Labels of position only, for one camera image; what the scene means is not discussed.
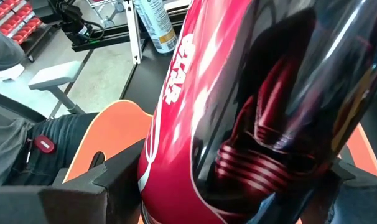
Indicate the person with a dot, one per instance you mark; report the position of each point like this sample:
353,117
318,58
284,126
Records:
8,149

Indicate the red cola can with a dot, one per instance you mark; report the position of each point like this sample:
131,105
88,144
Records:
238,109

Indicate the orange plastic bin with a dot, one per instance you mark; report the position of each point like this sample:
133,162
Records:
120,130

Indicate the black aluminium table frame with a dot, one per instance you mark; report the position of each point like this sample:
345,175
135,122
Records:
114,39

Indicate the grey office chair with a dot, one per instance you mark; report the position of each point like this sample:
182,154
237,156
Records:
54,74

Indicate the red oval fob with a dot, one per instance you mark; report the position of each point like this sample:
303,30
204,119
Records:
44,144

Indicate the black power adapter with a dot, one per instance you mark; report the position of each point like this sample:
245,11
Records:
78,28

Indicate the tall silver can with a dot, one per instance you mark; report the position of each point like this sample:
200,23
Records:
155,25

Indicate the white post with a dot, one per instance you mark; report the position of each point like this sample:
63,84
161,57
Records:
134,31

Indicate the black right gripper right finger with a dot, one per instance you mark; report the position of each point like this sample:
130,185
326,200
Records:
362,205

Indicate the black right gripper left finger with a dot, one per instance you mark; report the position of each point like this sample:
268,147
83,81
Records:
67,205

